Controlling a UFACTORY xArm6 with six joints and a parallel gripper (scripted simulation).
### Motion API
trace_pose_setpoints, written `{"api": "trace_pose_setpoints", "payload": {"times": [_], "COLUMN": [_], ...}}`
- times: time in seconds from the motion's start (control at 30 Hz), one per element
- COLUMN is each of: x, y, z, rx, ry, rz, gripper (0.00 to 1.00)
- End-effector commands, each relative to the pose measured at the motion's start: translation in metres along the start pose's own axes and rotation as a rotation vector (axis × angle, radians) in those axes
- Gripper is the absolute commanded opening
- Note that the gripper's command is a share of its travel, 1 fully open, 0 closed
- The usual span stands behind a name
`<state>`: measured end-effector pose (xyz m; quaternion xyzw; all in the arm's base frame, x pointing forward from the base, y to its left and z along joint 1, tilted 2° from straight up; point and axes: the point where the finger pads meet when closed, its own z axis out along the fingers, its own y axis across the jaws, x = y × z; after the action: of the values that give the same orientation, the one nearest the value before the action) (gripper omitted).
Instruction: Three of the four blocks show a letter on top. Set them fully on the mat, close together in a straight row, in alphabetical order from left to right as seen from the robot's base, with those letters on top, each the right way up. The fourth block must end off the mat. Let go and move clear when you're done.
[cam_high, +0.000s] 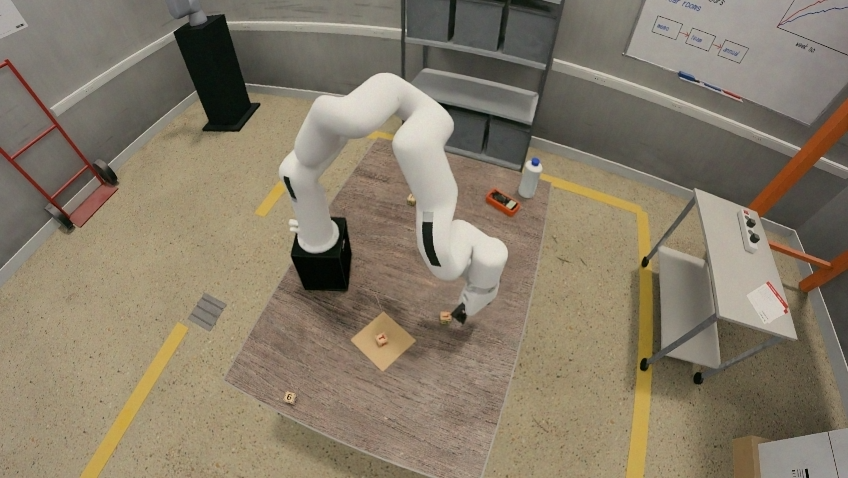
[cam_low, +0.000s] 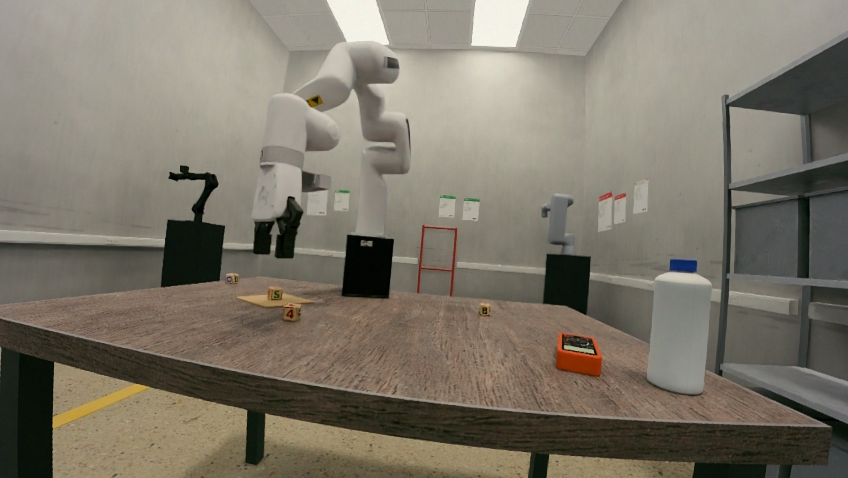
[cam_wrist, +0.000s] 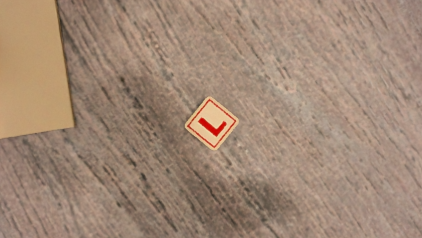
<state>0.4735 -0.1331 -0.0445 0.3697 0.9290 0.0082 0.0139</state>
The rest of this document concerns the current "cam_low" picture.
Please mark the white bottle with blue cap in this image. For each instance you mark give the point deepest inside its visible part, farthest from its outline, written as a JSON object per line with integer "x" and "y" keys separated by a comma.
{"x": 679, "y": 333}

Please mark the tan square mat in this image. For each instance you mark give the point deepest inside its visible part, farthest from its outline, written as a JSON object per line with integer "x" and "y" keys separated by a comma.
{"x": 263, "y": 301}

